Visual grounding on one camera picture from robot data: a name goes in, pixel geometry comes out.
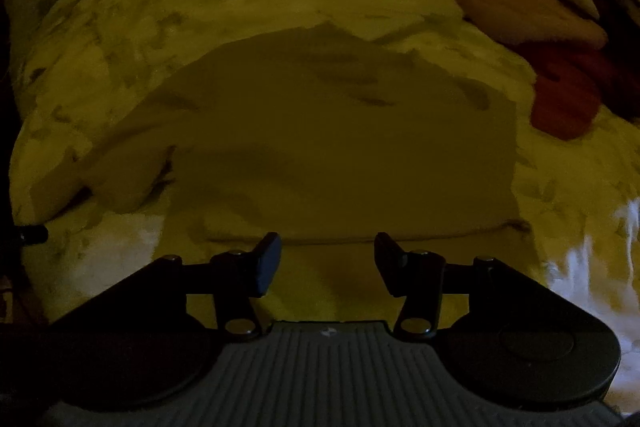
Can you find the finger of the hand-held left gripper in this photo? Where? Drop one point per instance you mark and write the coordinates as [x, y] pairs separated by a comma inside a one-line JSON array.
[[32, 234]]

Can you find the yellow shirt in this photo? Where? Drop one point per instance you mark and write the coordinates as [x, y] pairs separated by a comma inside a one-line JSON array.
[[325, 147]]

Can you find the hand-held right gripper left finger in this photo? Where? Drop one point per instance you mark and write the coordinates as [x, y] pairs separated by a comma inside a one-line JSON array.
[[267, 264]]

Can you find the floral bed sheet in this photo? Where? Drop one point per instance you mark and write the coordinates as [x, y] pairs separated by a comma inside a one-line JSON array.
[[150, 7]]

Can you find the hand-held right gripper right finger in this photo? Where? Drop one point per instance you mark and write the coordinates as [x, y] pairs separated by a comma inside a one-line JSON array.
[[387, 264]]

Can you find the red cloth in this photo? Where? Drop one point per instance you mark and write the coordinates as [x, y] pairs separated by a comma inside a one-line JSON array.
[[565, 97]]

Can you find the orange cloth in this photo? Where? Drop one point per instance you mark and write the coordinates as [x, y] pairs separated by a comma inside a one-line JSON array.
[[500, 2]]

